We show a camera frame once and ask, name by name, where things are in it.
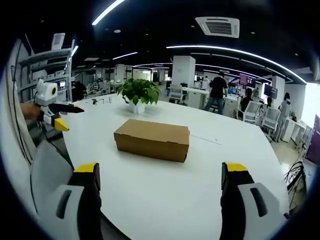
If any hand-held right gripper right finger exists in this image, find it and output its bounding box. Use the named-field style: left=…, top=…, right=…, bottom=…
left=219, top=161, right=287, bottom=240

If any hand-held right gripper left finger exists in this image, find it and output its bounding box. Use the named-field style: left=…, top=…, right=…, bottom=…
left=48, top=162, right=103, bottom=240

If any brown cardboard shoe box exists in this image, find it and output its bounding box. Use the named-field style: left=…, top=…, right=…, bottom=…
left=113, top=118, right=190, bottom=163

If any person's left hand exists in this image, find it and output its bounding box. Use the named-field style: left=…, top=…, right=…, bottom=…
left=19, top=102, right=43, bottom=121

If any grey metal shelving rack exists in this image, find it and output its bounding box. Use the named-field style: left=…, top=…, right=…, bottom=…
left=15, top=32, right=76, bottom=103

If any grey chair backrest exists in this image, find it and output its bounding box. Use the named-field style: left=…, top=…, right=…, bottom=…
left=29, top=142, right=75, bottom=216

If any person's grey clothing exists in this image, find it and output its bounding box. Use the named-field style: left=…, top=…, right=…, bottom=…
left=0, top=67, right=38, bottom=221

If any white faceted plant pot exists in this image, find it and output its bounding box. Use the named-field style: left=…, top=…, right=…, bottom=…
left=128, top=99, right=146, bottom=114

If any green potted plant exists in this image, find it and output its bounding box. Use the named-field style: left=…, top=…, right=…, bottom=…
left=116, top=78, right=162, bottom=106

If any white mesh office chair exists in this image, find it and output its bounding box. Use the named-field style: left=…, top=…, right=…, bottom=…
left=168, top=85, right=186, bottom=104
left=234, top=100, right=262, bottom=124
left=260, top=108, right=281, bottom=136

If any white office desk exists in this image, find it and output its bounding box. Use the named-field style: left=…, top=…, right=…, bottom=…
left=181, top=86, right=211, bottom=110

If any white square pillar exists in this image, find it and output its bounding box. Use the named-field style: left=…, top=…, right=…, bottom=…
left=172, top=55, right=196, bottom=88

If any ceiling air conditioner vent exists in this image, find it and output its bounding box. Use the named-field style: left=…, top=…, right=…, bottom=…
left=194, top=16, right=241, bottom=39

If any bundle of black cables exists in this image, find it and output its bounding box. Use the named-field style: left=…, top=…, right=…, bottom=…
left=283, top=159, right=311, bottom=213

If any dark wall monitor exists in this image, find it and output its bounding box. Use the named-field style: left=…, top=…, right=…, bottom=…
left=238, top=72, right=257, bottom=88
left=263, top=83, right=279, bottom=99

